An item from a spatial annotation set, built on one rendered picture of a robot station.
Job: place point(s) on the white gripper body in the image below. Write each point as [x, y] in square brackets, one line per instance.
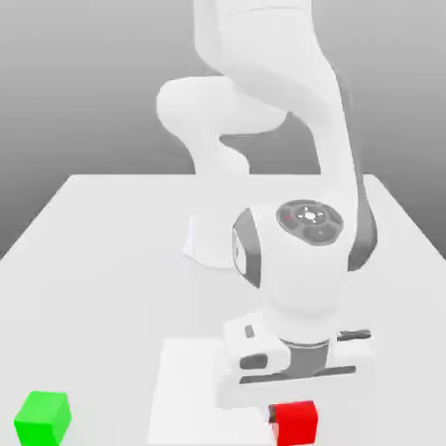
[289, 388]

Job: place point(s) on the small red cube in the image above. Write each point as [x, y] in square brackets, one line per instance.
[296, 423]

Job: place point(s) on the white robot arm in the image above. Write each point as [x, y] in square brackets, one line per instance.
[299, 264]

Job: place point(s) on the small green cube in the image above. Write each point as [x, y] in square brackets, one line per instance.
[41, 418]

